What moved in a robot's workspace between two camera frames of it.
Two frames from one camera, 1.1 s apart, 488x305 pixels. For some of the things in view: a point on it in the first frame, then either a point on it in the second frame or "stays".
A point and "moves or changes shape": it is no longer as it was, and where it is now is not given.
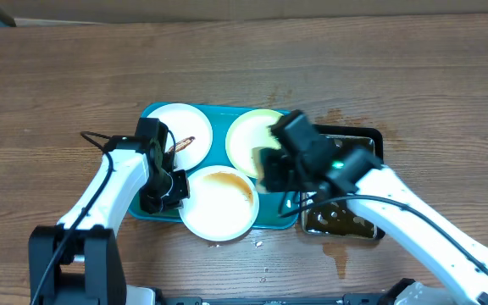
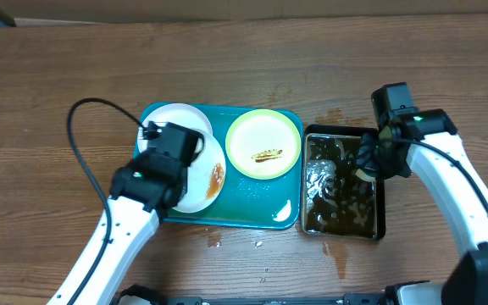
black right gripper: x=276 y=169 -> x=366 y=166
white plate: x=223 y=203 moves or changes shape
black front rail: x=352 y=299 stays
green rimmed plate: x=248 y=130 stays
